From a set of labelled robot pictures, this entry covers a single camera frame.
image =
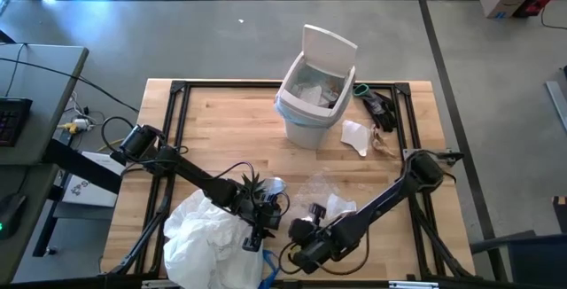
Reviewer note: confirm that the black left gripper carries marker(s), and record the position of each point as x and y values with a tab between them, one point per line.
266	211

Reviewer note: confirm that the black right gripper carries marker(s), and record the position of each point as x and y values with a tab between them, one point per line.
310	244

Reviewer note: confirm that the clear plastic wrap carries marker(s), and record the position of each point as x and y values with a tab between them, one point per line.
341	205

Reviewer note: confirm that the clear plastic bag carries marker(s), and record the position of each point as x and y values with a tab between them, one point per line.
314	187

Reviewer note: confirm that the succulent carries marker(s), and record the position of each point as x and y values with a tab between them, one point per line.
253	182

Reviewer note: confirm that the blue trash bag liner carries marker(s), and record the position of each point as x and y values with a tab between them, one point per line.
283	111

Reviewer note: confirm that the white printed paper slip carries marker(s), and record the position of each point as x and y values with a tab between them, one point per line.
316	95

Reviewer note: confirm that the white swing bin lid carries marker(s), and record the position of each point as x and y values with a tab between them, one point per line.
330	52

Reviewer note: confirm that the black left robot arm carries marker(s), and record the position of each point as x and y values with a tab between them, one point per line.
190	174

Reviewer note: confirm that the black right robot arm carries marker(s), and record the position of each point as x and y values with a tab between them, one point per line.
381	200

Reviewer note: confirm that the large white plastic bag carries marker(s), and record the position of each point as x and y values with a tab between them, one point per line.
208	244

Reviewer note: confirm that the white folded paper sheet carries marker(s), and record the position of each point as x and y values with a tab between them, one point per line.
354	136

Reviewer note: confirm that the small crumpled brown paper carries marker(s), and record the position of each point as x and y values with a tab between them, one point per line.
381	142

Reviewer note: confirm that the black glove with green cuff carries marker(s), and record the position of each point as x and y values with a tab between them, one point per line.
381	109

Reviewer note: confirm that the white printed box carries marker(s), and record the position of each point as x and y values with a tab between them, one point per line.
88	191

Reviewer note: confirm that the yellow plug adapter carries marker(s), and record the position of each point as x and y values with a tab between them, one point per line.
71	126

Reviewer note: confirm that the dark office chair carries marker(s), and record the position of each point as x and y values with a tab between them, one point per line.
540	258

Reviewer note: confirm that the black computer mouse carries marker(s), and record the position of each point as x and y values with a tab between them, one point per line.
11	216

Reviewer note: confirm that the grey metal bar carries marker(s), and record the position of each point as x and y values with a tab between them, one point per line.
559	103

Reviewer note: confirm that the grey desk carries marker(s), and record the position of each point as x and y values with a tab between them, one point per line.
44	80

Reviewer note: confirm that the black keyboard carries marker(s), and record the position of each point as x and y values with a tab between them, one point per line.
13	122

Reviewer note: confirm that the black aluminium table frame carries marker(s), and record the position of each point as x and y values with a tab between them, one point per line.
221	84

